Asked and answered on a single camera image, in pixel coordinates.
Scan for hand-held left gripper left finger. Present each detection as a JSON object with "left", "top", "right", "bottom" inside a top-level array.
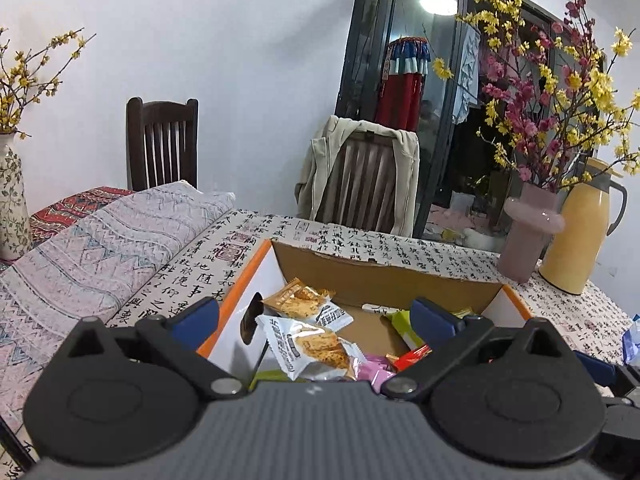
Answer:
[{"left": 62, "top": 297, "right": 248, "bottom": 401}]

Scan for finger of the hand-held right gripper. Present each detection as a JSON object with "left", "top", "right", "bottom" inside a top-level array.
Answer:
[{"left": 575, "top": 351, "right": 621, "bottom": 388}]

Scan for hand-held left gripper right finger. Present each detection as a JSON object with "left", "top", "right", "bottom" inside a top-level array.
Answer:
[{"left": 380, "top": 297, "right": 568, "bottom": 403}]

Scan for large green snack packet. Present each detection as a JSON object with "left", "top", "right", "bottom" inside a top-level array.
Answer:
[{"left": 390, "top": 310, "right": 426, "bottom": 348}]

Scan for red snack packet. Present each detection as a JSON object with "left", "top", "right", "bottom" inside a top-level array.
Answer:
[{"left": 387, "top": 345, "right": 433, "bottom": 371}]

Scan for red cardboard box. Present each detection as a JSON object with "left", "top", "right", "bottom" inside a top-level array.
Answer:
[{"left": 197, "top": 239, "right": 533, "bottom": 386}]

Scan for purple snack packet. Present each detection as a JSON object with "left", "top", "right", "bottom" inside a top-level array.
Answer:
[{"left": 357, "top": 352, "right": 396, "bottom": 383}]

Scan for white snack packet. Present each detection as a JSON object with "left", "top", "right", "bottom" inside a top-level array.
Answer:
[
  {"left": 262, "top": 277, "right": 353, "bottom": 331},
  {"left": 255, "top": 315, "right": 366, "bottom": 381}
]

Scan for blue white plastic bag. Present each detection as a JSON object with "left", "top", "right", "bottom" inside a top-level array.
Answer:
[{"left": 621, "top": 315, "right": 640, "bottom": 366}]

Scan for pale woven patterned cloth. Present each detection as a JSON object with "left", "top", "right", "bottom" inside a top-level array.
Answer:
[{"left": 0, "top": 182, "right": 236, "bottom": 411}]

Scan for pink vase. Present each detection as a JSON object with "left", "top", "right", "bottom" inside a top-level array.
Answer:
[{"left": 498, "top": 182, "right": 566, "bottom": 283}]

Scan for yellow thermos jug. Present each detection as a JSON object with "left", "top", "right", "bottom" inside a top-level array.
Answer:
[{"left": 539, "top": 157, "right": 628, "bottom": 296}]

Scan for beige jacket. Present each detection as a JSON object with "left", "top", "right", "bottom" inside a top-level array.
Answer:
[{"left": 296, "top": 115, "right": 421, "bottom": 238}]

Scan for brown wooden chair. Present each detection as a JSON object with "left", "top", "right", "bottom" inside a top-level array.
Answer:
[{"left": 320, "top": 132, "right": 401, "bottom": 233}]

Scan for dark framed glass door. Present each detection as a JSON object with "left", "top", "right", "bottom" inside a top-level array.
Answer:
[{"left": 335, "top": 0, "right": 608, "bottom": 241}]

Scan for red patterned cloth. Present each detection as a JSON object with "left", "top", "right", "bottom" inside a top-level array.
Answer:
[{"left": 30, "top": 186, "right": 136, "bottom": 238}]

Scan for dark wooden chair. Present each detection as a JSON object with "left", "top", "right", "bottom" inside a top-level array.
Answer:
[{"left": 126, "top": 97, "right": 199, "bottom": 192}]

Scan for floral ceramic vase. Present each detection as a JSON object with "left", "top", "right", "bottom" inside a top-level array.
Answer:
[{"left": 0, "top": 132, "right": 33, "bottom": 261}]

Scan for pink and yellow flower bouquet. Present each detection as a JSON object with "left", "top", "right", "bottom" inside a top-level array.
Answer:
[{"left": 432, "top": 0, "right": 640, "bottom": 193}]

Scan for hanging pale garment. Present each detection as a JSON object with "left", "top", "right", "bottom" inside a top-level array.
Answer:
[{"left": 452, "top": 25, "right": 481, "bottom": 123}]

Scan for yellow blossom branches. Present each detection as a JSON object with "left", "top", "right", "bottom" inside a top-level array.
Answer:
[{"left": 0, "top": 27, "right": 96, "bottom": 138}]

